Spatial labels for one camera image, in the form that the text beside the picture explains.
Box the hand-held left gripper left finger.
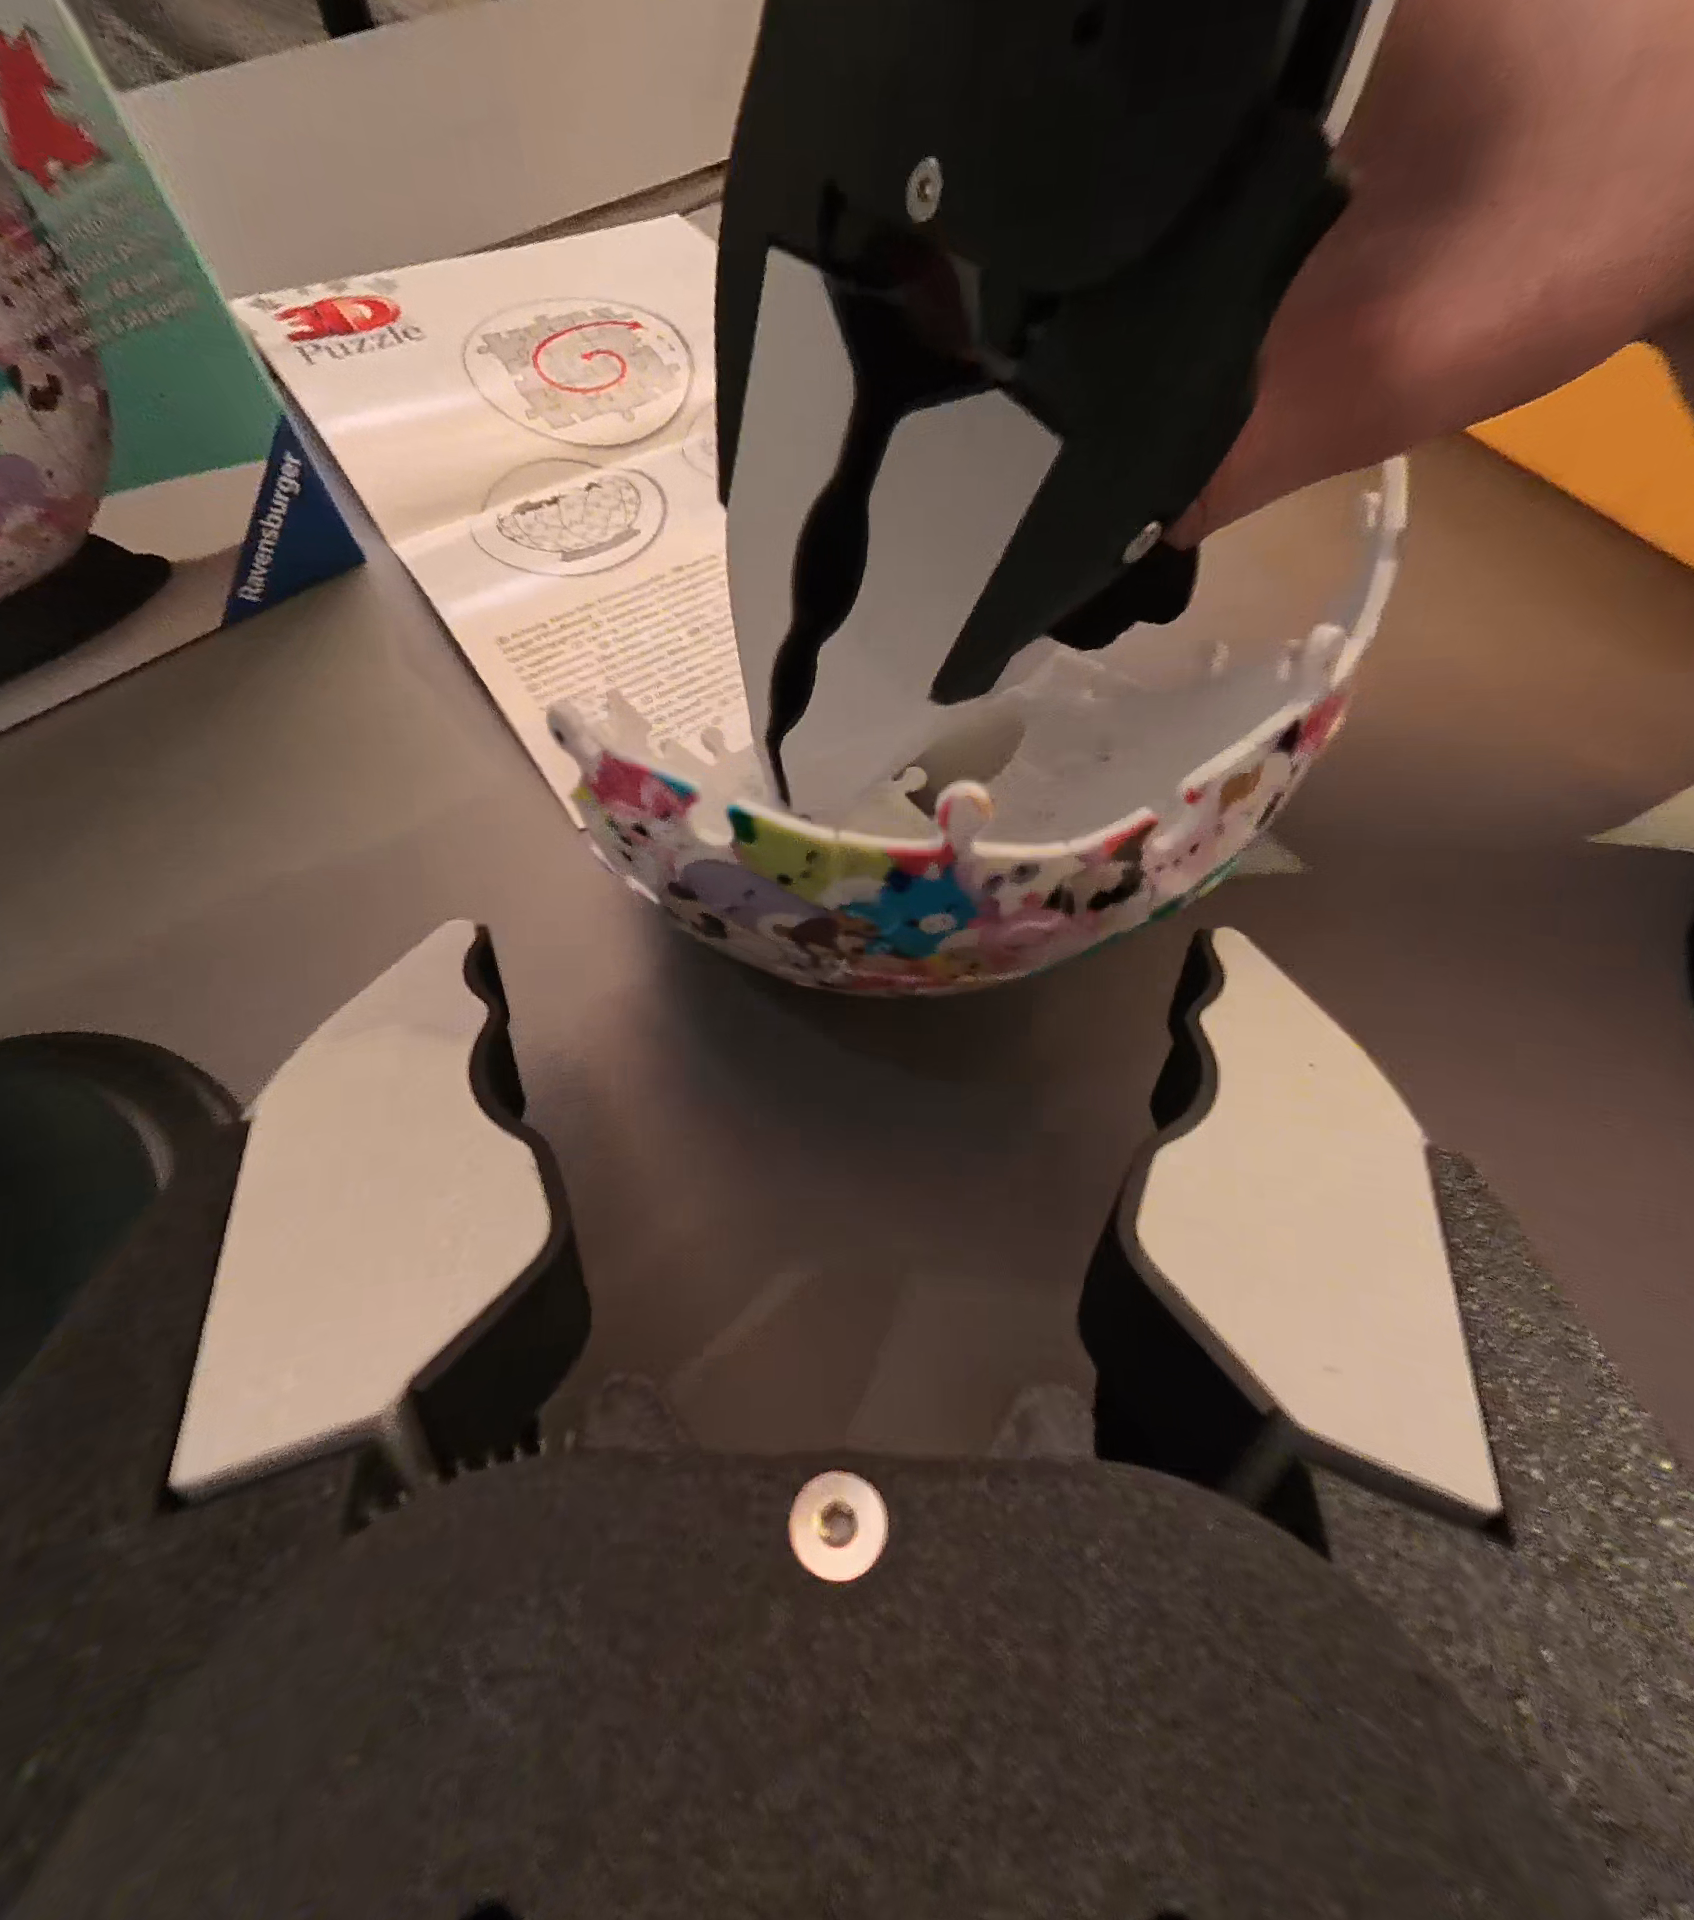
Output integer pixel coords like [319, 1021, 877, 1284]
[165, 925, 594, 1503]

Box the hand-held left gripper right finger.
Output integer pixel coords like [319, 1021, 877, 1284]
[1082, 925, 1509, 1532]

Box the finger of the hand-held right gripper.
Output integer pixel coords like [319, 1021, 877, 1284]
[717, 241, 900, 805]
[782, 385, 1065, 813]

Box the assembled white puzzle section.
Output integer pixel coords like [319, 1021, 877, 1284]
[548, 451, 1414, 998]

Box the black round ball stand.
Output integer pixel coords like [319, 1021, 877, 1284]
[0, 1036, 243, 1563]

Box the colourful puzzle box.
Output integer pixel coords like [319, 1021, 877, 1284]
[0, 0, 370, 788]

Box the person's right hand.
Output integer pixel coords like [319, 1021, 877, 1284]
[1178, 0, 1690, 549]

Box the white instruction leaflet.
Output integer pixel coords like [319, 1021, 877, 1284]
[231, 211, 789, 829]

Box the yellow storage bin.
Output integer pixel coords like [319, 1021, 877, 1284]
[1467, 340, 1694, 632]

